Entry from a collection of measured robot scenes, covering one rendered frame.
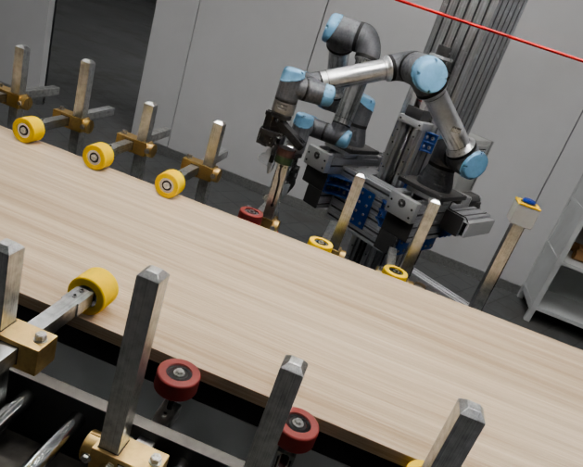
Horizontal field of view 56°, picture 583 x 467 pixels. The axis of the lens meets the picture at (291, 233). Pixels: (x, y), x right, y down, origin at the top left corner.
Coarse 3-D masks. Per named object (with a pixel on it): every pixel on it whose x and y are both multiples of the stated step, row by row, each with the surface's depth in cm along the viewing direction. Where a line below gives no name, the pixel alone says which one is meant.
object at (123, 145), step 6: (156, 132) 206; (162, 132) 209; (168, 132) 214; (156, 138) 205; (162, 138) 211; (114, 144) 180; (120, 144) 182; (126, 144) 184; (132, 144) 188; (114, 150) 176; (120, 150) 181; (126, 150) 185; (114, 156) 178
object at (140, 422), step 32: (32, 384) 95; (64, 384) 96; (32, 416) 97; (64, 416) 96; (96, 416) 94; (0, 448) 95; (32, 448) 97; (64, 448) 98; (160, 448) 93; (192, 448) 92
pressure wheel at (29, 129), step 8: (16, 120) 171; (24, 120) 170; (32, 120) 172; (40, 120) 174; (16, 128) 172; (24, 128) 171; (32, 128) 170; (40, 128) 173; (16, 136) 173; (24, 136) 172; (32, 136) 171; (40, 136) 175
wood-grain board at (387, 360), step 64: (0, 128) 178; (0, 192) 139; (64, 192) 150; (128, 192) 163; (64, 256) 122; (128, 256) 130; (192, 256) 140; (256, 256) 151; (320, 256) 164; (192, 320) 114; (256, 320) 122; (320, 320) 130; (384, 320) 140; (448, 320) 151; (256, 384) 102; (320, 384) 108; (384, 384) 115; (448, 384) 122; (512, 384) 131; (576, 384) 140; (384, 448) 98; (512, 448) 108; (576, 448) 115
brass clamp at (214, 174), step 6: (186, 162) 186; (192, 162) 185; (198, 162) 186; (180, 168) 187; (198, 168) 185; (204, 168) 185; (210, 168) 185; (216, 168) 186; (198, 174) 186; (204, 174) 186; (210, 174) 185; (216, 174) 185; (204, 180) 186; (210, 180) 186; (216, 180) 186
